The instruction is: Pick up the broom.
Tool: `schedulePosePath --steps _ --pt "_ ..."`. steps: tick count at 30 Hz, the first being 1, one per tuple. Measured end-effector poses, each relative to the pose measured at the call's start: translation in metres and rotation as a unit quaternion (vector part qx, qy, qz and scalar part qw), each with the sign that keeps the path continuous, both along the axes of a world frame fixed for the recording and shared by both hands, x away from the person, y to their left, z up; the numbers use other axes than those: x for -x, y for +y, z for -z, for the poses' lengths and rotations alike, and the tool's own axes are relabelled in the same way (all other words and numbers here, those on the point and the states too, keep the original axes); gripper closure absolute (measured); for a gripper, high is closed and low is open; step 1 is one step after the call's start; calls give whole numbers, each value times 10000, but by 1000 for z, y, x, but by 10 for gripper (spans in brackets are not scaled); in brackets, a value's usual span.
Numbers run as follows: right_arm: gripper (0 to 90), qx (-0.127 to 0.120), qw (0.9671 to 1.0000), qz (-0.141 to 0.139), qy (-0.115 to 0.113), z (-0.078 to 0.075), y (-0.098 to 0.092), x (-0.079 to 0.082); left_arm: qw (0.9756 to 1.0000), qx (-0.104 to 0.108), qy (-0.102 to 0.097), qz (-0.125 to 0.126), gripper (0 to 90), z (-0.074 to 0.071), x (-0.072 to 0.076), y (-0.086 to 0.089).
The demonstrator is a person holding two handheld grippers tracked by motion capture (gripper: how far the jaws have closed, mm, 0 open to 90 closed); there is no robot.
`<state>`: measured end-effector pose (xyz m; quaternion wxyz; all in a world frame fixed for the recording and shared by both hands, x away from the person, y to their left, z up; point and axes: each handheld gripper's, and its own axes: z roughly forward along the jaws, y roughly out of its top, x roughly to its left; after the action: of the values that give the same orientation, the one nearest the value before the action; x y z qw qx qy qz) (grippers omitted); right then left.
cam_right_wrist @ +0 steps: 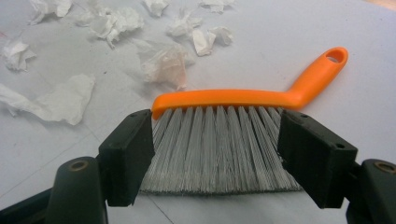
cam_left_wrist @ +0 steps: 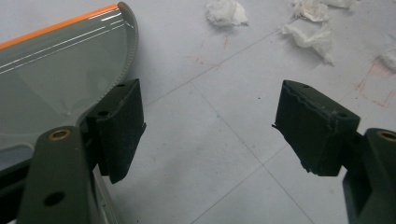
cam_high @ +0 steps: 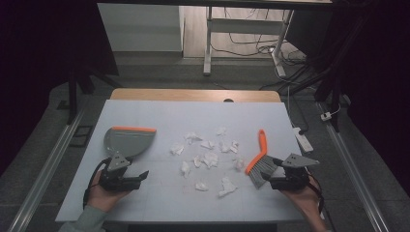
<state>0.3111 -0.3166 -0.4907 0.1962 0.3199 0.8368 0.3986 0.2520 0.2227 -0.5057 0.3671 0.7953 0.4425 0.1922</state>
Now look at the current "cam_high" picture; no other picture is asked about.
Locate person's left hand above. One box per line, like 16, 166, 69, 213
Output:
87, 179, 132, 213

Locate white paper scraps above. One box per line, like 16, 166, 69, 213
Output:
169, 127, 247, 198

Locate black tripod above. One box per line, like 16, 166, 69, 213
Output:
279, 47, 343, 133

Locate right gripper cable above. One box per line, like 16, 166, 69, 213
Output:
308, 173, 325, 220

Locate desk with white frame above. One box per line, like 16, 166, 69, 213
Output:
96, 0, 334, 77

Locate black frame on floor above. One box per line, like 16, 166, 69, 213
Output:
69, 125, 95, 149

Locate wooden table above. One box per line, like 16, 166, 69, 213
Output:
109, 88, 282, 103

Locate small white adapter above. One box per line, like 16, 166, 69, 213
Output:
320, 106, 342, 122

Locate person's right hand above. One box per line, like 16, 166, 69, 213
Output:
279, 179, 320, 218

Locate white cabinet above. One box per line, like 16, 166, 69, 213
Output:
97, 3, 185, 52

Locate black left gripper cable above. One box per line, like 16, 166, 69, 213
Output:
82, 158, 112, 210

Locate black plug with cable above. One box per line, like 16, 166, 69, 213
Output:
279, 93, 309, 135

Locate black floor cables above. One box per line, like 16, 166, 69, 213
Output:
211, 8, 308, 66

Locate black curtain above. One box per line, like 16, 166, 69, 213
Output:
284, 0, 410, 191
0, 0, 120, 177

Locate grey dustpan with orange edge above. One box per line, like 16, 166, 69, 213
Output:
103, 126, 158, 160

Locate white power strip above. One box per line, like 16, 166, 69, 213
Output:
292, 127, 314, 154

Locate aluminium rail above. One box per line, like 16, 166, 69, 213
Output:
6, 107, 87, 232
315, 101, 391, 232

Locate black stand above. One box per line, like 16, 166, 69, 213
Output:
66, 64, 114, 126

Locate orange brush with grey bristles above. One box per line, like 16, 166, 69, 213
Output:
245, 129, 278, 189

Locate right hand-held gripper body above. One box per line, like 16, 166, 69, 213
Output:
270, 153, 320, 191

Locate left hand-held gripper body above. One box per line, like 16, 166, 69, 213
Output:
98, 153, 143, 192

